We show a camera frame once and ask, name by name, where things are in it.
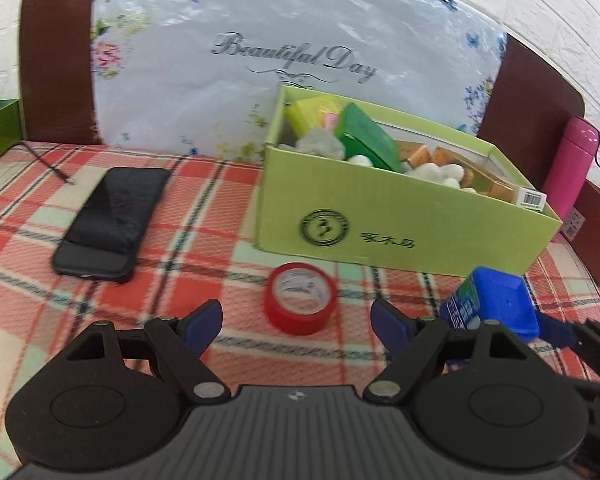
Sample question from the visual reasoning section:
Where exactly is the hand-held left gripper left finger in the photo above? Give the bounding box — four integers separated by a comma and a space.
62, 299, 229, 403

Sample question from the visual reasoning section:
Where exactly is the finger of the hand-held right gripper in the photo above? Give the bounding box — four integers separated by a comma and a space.
532, 311, 588, 356

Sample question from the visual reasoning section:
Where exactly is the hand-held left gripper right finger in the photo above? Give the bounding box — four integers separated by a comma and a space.
362, 299, 531, 403

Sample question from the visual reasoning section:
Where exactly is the blue cube box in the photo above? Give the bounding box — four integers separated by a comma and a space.
439, 267, 541, 345

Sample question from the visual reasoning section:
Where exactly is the red tape roll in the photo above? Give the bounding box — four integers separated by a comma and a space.
264, 262, 339, 336

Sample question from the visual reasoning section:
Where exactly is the light green cardboard box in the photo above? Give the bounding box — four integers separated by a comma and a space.
252, 84, 563, 277

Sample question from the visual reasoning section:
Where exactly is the gold box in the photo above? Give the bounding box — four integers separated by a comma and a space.
432, 146, 516, 203

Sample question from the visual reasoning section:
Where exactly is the small green box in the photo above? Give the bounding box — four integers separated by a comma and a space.
336, 102, 403, 173

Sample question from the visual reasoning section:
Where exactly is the steel wool scrubber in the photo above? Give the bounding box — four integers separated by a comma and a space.
294, 127, 346, 160

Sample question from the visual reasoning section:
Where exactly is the yellow white medicine box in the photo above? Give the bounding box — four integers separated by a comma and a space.
286, 99, 343, 138

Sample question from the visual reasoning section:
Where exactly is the black smartphone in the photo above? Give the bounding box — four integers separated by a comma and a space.
52, 166, 173, 284

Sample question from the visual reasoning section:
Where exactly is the pink thermos bottle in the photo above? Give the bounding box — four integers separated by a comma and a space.
542, 116, 600, 223

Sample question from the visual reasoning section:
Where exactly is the plaid bed sheet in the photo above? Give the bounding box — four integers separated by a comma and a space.
0, 140, 600, 480

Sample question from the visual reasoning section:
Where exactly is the dark green box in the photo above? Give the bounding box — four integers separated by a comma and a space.
0, 98, 25, 175

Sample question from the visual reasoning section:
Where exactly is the brown wooden headboard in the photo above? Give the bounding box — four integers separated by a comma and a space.
19, 0, 586, 161

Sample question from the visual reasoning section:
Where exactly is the floral plastic bag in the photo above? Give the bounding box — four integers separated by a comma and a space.
91, 0, 508, 163

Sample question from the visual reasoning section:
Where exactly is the black cable with plug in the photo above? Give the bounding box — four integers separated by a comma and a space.
19, 141, 77, 186

